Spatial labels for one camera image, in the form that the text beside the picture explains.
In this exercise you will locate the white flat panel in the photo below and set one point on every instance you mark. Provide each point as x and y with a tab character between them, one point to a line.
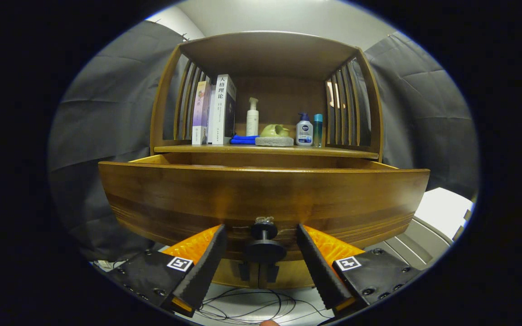
447	210

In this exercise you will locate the white book with portrait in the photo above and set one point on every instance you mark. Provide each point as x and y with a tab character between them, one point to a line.
218	113

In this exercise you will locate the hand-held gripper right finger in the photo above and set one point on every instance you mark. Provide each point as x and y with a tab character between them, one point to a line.
317	267

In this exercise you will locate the wooden cabinet door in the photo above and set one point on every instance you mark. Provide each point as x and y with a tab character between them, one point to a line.
292	276
231	276

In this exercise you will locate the purple book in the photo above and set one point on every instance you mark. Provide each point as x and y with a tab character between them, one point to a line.
200	117

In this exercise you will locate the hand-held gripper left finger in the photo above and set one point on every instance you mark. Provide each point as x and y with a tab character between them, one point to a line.
206	267

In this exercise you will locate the grey ribbed plastic panel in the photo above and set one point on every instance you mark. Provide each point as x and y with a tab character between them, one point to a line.
419	246

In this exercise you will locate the blue folded cloth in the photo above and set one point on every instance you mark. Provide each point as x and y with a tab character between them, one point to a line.
243	140

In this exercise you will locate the clear bottle with teal cap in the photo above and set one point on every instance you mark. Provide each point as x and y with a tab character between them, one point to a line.
318	131

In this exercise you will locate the wooden drawer with black knob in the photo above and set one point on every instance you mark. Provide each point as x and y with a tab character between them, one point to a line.
265	194

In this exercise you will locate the white bottle with blue pump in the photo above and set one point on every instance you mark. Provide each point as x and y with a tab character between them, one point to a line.
304	133

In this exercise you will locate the brown wooden cabinet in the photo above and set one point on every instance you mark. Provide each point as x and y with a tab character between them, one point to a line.
283	95

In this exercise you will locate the wooden countertop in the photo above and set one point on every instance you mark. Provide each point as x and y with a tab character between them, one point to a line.
333	153

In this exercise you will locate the grey and green sponge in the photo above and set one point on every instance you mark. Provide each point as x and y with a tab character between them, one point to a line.
274	141

